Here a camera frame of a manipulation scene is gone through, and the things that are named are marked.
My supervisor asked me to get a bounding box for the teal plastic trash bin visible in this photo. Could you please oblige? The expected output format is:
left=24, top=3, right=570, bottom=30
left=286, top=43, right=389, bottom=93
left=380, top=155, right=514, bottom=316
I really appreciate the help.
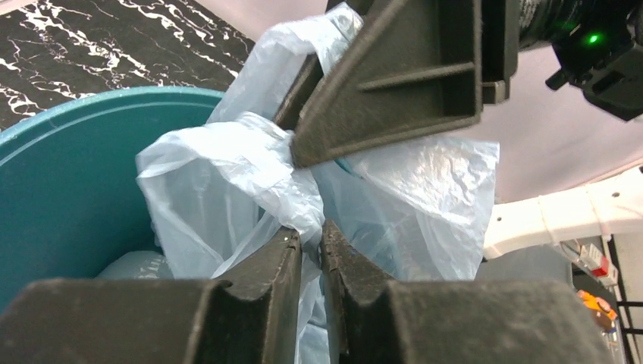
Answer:
left=1, top=86, right=223, bottom=307

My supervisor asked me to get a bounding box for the orange blue toy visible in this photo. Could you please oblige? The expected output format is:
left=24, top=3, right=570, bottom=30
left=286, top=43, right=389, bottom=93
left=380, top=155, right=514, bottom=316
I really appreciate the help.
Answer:
left=576, top=290, right=618, bottom=333

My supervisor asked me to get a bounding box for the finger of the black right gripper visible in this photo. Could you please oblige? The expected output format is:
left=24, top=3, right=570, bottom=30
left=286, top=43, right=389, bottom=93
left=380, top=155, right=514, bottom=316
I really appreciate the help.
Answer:
left=274, top=54, right=324, bottom=130
left=291, top=1, right=482, bottom=168

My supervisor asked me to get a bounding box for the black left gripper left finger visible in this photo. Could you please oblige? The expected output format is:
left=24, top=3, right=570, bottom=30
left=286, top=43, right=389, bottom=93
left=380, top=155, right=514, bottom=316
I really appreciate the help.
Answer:
left=1, top=227, right=302, bottom=363

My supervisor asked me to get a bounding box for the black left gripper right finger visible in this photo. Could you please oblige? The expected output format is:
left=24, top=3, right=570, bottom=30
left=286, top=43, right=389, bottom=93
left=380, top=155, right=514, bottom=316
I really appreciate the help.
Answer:
left=320, top=221, right=613, bottom=363

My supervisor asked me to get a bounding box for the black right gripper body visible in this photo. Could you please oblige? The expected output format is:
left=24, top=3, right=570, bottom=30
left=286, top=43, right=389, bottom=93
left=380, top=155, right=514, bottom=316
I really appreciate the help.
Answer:
left=481, top=1, right=642, bottom=121

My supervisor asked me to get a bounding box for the light blue plastic bag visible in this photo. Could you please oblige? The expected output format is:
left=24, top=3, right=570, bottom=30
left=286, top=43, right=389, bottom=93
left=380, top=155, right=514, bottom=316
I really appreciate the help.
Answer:
left=101, top=3, right=500, bottom=363

